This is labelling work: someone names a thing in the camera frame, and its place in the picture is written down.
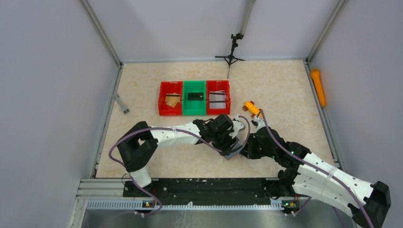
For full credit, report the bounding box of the gold card with stripe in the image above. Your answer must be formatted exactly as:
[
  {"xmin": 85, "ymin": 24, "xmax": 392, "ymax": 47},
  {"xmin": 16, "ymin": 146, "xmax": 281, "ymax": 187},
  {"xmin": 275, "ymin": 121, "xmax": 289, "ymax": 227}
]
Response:
[{"xmin": 165, "ymin": 93, "xmax": 181, "ymax": 98}]

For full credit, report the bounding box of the white card in bin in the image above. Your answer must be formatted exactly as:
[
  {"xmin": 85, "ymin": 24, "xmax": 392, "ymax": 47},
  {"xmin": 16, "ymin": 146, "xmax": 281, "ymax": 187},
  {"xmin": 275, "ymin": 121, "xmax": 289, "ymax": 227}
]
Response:
[{"xmin": 209, "ymin": 101, "xmax": 226, "ymax": 109}]

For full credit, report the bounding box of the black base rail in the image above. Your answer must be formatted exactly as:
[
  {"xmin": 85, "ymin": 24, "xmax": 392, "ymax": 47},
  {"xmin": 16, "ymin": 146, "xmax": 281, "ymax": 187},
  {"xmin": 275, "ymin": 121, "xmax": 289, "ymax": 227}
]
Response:
[{"xmin": 143, "ymin": 178, "xmax": 298, "ymax": 198}]

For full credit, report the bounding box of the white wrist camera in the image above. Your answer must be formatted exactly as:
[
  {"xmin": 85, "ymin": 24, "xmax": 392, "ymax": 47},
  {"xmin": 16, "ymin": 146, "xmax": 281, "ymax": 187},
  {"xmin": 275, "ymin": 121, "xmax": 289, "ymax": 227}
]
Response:
[
  {"xmin": 230, "ymin": 115, "xmax": 246, "ymax": 138},
  {"xmin": 252, "ymin": 116, "xmax": 267, "ymax": 131}
]

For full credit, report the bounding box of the yellow toy brick car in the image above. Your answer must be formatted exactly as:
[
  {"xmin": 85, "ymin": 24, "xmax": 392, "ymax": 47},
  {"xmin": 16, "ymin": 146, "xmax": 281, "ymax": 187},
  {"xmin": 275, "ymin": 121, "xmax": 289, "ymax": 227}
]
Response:
[{"xmin": 242, "ymin": 101, "xmax": 263, "ymax": 119}]

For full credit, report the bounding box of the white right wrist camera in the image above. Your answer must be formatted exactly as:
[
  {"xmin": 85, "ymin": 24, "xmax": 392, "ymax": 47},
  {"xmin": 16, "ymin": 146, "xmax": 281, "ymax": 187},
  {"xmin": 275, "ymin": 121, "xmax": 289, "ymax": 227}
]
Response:
[{"xmin": 252, "ymin": 116, "xmax": 267, "ymax": 131}]

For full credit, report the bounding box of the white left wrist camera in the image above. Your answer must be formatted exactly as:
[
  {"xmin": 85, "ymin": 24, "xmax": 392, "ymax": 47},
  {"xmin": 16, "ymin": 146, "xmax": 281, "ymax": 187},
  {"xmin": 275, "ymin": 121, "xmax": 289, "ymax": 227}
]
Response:
[{"xmin": 230, "ymin": 115, "xmax": 246, "ymax": 138}]

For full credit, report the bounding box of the card with black stripe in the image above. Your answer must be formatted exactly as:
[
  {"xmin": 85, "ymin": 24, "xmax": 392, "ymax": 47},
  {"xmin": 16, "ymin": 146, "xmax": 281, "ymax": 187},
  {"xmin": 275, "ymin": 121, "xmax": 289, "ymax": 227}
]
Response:
[{"xmin": 209, "ymin": 90, "xmax": 226, "ymax": 101}]

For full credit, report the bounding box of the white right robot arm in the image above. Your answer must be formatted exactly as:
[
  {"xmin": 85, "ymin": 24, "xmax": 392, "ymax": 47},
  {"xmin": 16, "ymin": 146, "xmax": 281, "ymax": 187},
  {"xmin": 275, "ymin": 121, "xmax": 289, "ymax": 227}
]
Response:
[{"xmin": 240, "ymin": 128, "xmax": 391, "ymax": 228}]

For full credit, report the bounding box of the left red plastic bin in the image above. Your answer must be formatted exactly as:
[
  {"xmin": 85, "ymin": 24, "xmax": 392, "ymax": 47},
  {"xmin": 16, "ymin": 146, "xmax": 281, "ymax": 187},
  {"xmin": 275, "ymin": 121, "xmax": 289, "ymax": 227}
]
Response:
[{"xmin": 158, "ymin": 81, "xmax": 183, "ymax": 116}]

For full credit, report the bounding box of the green plastic bin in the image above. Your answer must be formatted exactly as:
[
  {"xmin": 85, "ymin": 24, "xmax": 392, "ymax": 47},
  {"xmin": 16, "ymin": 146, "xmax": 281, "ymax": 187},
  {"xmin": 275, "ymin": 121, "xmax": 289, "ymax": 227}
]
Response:
[{"xmin": 182, "ymin": 81, "xmax": 206, "ymax": 115}]

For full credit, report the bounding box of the right red plastic bin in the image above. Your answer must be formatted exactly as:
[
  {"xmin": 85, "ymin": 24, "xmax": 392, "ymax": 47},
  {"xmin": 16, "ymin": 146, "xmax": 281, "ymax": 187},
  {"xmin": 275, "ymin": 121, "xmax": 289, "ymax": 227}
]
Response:
[{"xmin": 206, "ymin": 80, "xmax": 231, "ymax": 115}]

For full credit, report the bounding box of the black card in green bin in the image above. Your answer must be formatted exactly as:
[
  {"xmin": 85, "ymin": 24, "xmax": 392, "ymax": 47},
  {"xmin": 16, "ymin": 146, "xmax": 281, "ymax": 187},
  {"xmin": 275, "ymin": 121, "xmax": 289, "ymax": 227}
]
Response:
[{"xmin": 187, "ymin": 93, "xmax": 204, "ymax": 101}]

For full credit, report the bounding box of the grey small tool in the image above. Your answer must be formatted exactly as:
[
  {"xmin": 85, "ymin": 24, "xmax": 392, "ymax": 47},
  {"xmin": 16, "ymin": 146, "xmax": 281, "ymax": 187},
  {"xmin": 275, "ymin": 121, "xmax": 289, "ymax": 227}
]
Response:
[{"xmin": 113, "ymin": 93, "xmax": 130, "ymax": 114}]

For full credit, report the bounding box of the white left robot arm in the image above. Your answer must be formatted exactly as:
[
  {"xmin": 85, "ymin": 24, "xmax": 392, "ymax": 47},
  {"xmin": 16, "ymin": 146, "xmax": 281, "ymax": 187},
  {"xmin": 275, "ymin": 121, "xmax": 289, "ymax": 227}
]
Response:
[{"xmin": 117, "ymin": 114, "xmax": 246, "ymax": 196}]

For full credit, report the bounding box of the black camera tripod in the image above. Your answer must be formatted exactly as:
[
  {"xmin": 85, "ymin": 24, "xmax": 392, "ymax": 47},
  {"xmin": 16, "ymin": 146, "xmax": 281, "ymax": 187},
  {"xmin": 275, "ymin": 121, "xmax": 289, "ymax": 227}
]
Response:
[{"xmin": 215, "ymin": 33, "xmax": 245, "ymax": 79}]

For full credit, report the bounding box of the orange flashlight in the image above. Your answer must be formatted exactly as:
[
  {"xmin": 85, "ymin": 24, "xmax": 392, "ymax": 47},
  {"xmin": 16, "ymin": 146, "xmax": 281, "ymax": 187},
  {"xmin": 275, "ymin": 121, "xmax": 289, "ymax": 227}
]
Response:
[{"xmin": 310, "ymin": 68, "xmax": 326, "ymax": 107}]

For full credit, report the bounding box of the red plastic bin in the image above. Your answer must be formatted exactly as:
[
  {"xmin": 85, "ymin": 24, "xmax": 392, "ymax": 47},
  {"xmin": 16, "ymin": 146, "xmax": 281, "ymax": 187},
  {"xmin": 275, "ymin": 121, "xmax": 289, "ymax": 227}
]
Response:
[
  {"xmin": 206, "ymin": 80, "xmax": 231, "ymax": 115},
  {"xmin": 158, "ymin": 81, "xmax": 183, "ymax": 116}
]

